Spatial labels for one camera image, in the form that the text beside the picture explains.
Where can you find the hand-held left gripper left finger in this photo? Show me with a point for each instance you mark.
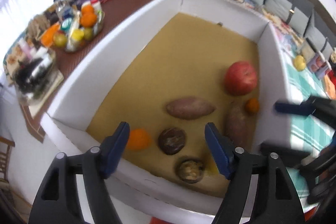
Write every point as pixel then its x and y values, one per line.
pixel 116 150

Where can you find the white bottle with red cap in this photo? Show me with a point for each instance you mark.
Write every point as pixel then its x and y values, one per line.
pixel 95 5

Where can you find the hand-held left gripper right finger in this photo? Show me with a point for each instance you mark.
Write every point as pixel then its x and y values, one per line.
pixel 218 153

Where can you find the pink labelled can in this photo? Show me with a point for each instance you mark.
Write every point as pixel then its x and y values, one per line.
pixel 315 61
pixel 326 69

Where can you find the glass jar with black lid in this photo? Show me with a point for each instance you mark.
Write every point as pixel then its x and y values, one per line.
pixel 306 48

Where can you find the wooden chair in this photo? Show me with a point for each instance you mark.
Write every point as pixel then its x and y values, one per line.
pixel 5 158

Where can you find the large red apple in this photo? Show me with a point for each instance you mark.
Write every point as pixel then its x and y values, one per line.
pixel 240 78

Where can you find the yellow lemon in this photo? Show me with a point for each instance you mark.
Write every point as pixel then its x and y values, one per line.
pixel 299 62

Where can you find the orange on side tray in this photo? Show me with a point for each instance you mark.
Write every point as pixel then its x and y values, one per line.
pixel 88 20
pixel 88 9

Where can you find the brown table mat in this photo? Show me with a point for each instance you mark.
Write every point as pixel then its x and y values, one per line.
pixel 123 3

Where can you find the green plaid tablecloth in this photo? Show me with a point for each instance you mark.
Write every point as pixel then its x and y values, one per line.
pixel 296 87

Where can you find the yellow green apple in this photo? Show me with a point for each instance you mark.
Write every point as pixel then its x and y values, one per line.
pixel 60 39

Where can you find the small orange tangerine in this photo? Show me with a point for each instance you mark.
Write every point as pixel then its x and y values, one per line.
pixel 252 106
pixel 139 138

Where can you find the white cardboard box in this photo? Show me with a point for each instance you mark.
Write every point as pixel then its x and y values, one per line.
pixel 105 56

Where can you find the teal lidded container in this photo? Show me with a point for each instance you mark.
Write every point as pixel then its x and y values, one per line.
pixel 67 24

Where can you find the clear glass tray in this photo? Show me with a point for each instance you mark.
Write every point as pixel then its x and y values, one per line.
pixel 101 22

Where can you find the purple sweet potato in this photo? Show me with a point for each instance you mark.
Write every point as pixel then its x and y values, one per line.
pixel 236 124
pixel 190 107

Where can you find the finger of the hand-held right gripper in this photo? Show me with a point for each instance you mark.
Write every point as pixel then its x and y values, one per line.
pixel 283 151
pixel 288 108

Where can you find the orange packet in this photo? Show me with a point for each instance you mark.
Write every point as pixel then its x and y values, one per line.
pixel 50 35

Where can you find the dark brown passion fruit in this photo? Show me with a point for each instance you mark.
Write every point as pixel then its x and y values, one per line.
pixel 190 170
pixel 172 140

